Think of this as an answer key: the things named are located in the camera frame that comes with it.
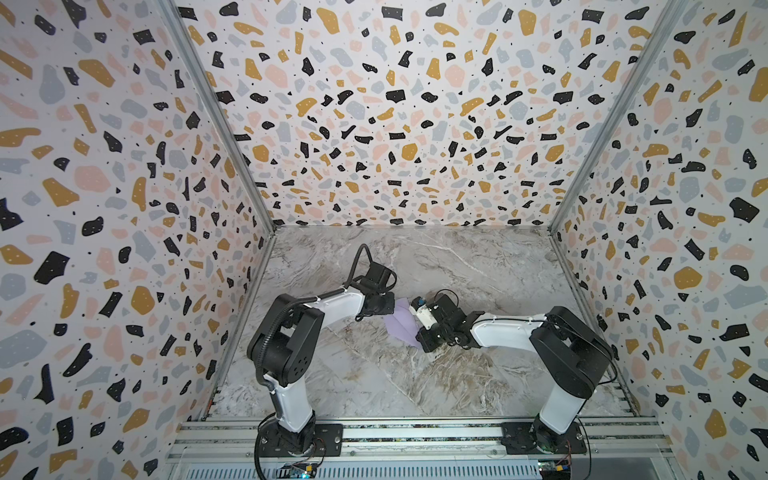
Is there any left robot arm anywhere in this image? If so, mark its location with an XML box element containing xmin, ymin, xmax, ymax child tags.
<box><xmin>247</xmin><ymin>263</ymin><xmax>397</xmax><ymax>434</ymax></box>

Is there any lilac square paper sheet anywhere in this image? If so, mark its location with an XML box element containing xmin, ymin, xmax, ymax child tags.
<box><xmin>383</xmin><ymin>298</ymin><xmax>421</xmax><ymax>348</ymax></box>

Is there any right aluminium corner post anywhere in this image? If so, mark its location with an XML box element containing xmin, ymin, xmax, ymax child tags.
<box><xmin>548</xmin><ymin>0</ymin><xmax>686</xmax><ymax>239</ymax></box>

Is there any left black corrugated cable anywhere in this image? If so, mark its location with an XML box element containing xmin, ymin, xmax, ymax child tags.
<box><xmin>248</xmin><ymin>243</ymin><xmax>376</xmax><ymax>385</ymax></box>

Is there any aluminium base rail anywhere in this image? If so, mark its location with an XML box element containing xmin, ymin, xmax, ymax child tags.
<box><xmin>160</xmin><ymin>417</ymin><xmax>685</xmax><ymax>479</ymax></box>

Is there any left circuit board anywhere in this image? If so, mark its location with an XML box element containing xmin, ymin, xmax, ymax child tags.
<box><xmin>275</xmin><ymin>462</ymin><xmax>319</xmax><ymax>479</ymax></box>

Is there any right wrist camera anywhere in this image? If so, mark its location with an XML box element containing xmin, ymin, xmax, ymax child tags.
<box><xmin>409</xmin><ymin>296</ymin><xmax>437</xmax><ymax>330</ymax></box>

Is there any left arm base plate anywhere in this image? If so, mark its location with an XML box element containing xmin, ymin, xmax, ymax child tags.
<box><xmin>256</xmin><ymin>422</ymin><xmax>344</xmax><ymax>458</ymax></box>

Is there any aluminium corner post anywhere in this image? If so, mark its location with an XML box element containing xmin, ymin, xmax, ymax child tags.
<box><xmin>548</xmin><ymin>0</ymin><xmax>686</xmax><ymax>239</ymax></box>
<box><xmin>156</xmin><ymin>0</ymin><xmax>276</xmax><ymax>238</ymax></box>

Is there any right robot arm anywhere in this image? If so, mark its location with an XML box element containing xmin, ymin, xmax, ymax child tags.
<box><xmin>409</xmin><ymin>294</ymin><xmax>612</xmax><ymax>436</ymax></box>

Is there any circuit board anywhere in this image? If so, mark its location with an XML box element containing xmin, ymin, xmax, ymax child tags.
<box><xmin>275</xmin><ymin>462</ymin><xmax>319</xmax><ymax>479</ymax></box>
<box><xmin>537</xmin><ymin>460</ymin><xmax>572</xmax><ymax>480</ymax></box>

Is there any right circuit board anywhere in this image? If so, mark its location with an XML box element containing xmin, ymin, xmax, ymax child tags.
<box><xmin>537</xmin><ymin>460</ymin><xmax>572</xmax><ymax>480</ymax></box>

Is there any left aluminium corner post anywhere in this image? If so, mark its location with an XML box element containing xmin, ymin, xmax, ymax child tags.
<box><xmin>156</xmin><ymin>0</ymin><xmax>276</xmax><ymax>238</ymax></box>

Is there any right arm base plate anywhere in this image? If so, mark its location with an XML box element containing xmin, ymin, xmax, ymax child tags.
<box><xmin>500</xmin><ymin>420</ymin><xmax>588</xmax><ymax>455</ymax></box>

